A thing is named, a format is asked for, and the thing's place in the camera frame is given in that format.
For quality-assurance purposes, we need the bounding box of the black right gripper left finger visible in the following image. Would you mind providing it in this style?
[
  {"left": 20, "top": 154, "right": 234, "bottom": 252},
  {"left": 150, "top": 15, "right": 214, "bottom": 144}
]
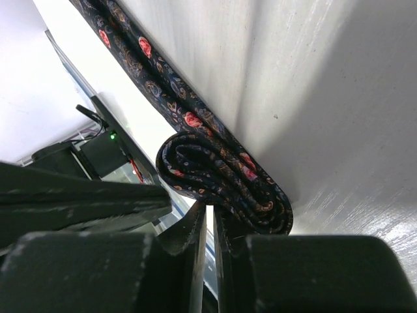
[{"left": 1, "top": 202, "right": 206, "bottom": 312}]

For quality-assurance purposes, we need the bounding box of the dark floral paisley tie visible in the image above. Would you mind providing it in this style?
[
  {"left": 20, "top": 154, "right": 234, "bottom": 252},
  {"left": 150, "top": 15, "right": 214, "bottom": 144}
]
[{"left": 73, "top": 0, "right": 293, "bottom": 235}]

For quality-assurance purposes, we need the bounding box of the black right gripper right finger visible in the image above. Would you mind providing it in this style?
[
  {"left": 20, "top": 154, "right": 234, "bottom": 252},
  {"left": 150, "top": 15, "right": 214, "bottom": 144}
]
[{"left": 214, "top": 210, "right": 416, "bottom": 312}]

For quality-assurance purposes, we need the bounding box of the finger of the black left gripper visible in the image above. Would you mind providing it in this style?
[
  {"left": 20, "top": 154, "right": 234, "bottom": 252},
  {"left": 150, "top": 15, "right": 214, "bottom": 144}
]
[{"left": 1, "top": 163, "right": 172, "bottom": 248}]

